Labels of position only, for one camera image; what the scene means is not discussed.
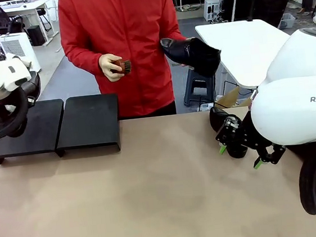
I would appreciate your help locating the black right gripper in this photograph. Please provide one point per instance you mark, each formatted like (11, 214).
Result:
(250, 134)

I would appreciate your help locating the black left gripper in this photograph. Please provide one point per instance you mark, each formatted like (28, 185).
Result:
(33, 87)

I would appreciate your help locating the black leather shoe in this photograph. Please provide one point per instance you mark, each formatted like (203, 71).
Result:
(217, 115)
(193, 55)

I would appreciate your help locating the brown shoe brush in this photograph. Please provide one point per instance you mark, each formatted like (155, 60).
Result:
(122, 66)

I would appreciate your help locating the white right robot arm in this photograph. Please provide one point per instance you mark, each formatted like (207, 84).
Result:
(292, 110)

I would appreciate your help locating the person's right forearm red sleeve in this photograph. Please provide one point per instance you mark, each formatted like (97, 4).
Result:
(81, 58)

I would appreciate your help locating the black shoe stand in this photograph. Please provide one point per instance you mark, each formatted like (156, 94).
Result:
(40, 128)
(90, 122)

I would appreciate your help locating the person's right hand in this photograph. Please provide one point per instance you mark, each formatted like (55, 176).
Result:
(107, 65)

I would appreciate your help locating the person's left hand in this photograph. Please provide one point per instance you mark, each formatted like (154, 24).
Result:
(188, 66)

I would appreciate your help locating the white air purifier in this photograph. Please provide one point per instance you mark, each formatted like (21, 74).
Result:
(23, 50)

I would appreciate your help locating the black computer tower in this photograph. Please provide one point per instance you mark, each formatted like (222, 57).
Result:
(36, 35)

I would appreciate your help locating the dark plastic stool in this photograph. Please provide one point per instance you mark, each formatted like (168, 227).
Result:
(200, 88)

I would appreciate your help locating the black mesh office chair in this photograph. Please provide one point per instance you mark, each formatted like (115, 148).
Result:
(0, 19)

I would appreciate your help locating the white office desk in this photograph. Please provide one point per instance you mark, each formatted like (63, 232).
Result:
(22, 6)

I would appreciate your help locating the white table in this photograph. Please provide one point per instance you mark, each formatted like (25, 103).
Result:
(238, 47)

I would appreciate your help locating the person in red jacket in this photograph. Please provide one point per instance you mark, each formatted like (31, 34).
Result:
(126, 28)

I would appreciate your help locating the grey storage bin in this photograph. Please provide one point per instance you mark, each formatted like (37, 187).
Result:
(287, 21)

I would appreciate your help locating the white computer case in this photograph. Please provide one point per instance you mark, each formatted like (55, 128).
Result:
(211, 9)

